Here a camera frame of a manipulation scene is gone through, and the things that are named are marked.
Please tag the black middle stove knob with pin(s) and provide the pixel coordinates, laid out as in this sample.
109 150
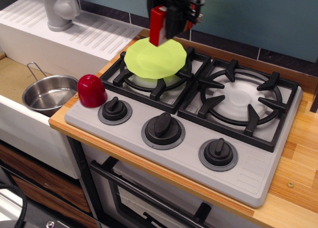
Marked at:
163 132

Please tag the wooden drawer fronts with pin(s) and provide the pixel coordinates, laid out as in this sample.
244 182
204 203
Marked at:
47 186

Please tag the white toy sink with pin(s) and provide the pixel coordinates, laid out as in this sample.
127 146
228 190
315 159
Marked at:
29 49

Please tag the black burner grate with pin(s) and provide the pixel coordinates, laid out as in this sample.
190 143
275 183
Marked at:
165 94
242 103

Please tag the lime green plastic plate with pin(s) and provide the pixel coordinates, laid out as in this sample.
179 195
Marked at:
148 61

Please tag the grey toy faucet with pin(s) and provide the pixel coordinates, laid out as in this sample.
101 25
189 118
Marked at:
60 13

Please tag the black right burner grate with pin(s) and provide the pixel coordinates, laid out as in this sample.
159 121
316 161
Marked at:
242 103

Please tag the black left stove knob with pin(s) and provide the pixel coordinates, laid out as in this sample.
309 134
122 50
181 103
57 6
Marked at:
115 112

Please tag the toy oven door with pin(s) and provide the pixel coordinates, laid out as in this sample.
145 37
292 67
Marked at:
141 200

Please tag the black right stove knob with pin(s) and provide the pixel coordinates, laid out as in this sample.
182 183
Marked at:
218 155

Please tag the black left burner grate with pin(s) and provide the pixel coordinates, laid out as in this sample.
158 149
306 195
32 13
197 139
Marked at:
165 94

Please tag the red cereal box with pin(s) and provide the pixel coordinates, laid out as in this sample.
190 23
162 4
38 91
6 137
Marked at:
157 25

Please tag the black oven door handle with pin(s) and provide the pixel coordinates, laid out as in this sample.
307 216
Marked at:
194 222

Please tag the black stove knob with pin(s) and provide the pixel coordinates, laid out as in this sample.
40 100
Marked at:
115 112
163 132
218 155

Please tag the grey toy stove top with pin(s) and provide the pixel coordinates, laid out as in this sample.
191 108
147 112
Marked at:
247 182

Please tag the stainless steel pot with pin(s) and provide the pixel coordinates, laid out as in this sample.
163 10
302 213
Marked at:
46 96

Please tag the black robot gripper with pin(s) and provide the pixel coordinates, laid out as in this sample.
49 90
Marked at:
180 14

